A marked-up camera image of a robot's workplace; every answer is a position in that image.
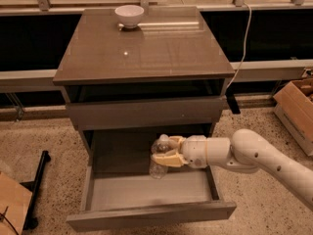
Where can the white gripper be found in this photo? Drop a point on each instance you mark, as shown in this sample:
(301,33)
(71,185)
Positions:
(194,151)

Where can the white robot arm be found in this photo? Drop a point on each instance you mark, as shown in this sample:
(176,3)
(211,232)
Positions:
(245,152)

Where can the closed grey top drawer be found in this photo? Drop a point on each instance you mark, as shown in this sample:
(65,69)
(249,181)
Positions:
(145,113)

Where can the open grey middle drawer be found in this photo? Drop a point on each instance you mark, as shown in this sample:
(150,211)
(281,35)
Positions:
(120,193)

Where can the grey drawer cabinet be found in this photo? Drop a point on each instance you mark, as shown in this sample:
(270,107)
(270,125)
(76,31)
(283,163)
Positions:
(171,54)

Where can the cardboard box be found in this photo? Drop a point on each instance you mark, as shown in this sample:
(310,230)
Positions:
(295,110)

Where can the white ceramic bowl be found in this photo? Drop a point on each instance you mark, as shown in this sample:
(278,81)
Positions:
(129,15)

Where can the black metal stand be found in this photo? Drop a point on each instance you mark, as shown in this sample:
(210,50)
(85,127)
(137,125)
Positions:
(33,186)

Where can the wooden board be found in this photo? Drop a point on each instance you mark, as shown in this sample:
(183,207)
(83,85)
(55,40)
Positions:
(14,202)

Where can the black cabinet foot bracket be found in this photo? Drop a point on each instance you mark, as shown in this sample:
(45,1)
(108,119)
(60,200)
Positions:
(232,103)

